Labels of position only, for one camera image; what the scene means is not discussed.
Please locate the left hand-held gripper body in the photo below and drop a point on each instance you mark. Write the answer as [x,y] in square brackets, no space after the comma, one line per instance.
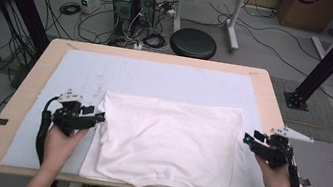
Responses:
[71,119]

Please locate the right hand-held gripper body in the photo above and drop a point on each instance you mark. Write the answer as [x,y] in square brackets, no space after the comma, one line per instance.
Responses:
[275,153]

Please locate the white long-sleeved shirt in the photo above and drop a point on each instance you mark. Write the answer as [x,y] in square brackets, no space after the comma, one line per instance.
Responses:
[170,141]

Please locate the person's right hand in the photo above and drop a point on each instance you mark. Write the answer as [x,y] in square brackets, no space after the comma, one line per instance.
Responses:
[277,182]

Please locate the person's left hand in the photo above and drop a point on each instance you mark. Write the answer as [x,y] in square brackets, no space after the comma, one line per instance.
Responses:
[57,149]

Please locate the grey floor mat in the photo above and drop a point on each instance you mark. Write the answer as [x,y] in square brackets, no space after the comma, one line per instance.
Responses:
[318,121]

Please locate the pale blue table mat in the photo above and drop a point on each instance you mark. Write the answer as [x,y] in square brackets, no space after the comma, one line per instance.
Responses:
[140,76]

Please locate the white power strip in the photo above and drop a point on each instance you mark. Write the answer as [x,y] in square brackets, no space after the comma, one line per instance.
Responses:
[137,46]

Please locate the small white power supply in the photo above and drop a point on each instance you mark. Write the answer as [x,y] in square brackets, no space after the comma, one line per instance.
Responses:
[89,2]

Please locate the black computer tower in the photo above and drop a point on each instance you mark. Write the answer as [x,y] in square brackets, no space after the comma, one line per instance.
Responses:
[123,5]
[146,2]

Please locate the black round stool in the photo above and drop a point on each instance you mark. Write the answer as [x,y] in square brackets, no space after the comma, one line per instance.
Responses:
[192,43]

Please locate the large printed cardboard box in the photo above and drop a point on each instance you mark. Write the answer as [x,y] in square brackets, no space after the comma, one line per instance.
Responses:
[309,11]

